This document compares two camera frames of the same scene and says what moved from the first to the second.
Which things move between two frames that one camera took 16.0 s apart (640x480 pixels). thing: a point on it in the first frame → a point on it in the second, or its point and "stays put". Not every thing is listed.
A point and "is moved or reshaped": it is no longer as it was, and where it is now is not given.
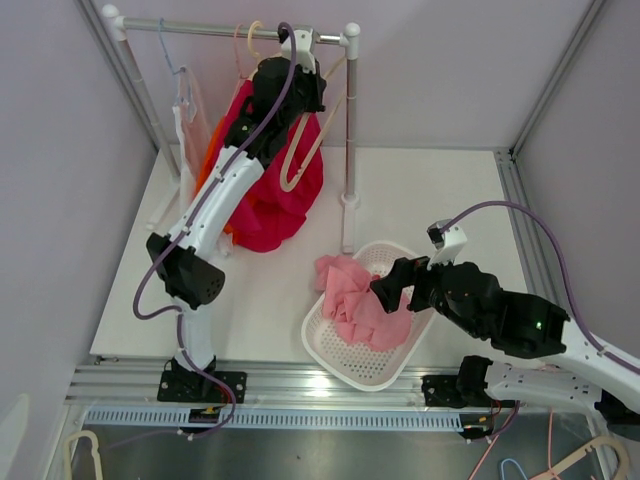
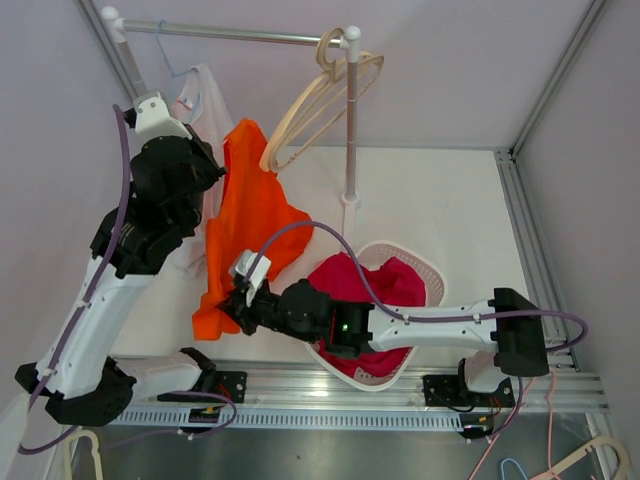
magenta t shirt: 289,187 → 395,284
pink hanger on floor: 497,436 stays put
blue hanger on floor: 502,468 stays put
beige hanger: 624,470 stays put
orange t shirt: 206,164 is moved or reshaped
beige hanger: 67,453 stays put
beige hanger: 285,177 is moved or reshaped
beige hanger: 249,41 → 345,81
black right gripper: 404,273 → 236,308
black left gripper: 317,86 → 202,150
